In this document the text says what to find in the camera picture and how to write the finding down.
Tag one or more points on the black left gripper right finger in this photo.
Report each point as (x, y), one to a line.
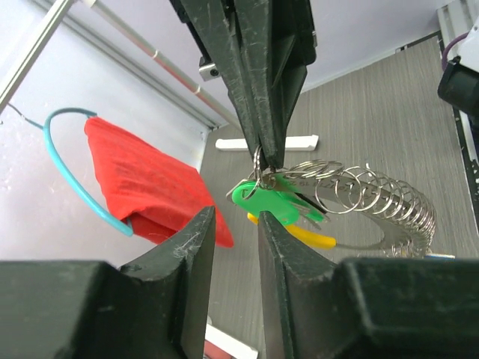
(363, 307)

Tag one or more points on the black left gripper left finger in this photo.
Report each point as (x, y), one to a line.
(152, 307)

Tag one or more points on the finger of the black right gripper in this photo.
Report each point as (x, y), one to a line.
(216, 29)
(277, 45)

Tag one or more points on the yellow handled metal keyring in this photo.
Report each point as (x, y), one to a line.
(405, 215)

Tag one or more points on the green tagged single key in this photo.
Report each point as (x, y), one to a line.
(287, 207)

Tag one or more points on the maroon crumpled garment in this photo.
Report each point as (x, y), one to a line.
(213, 352)

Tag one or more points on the red hanging cloth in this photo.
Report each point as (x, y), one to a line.
(157, 193)

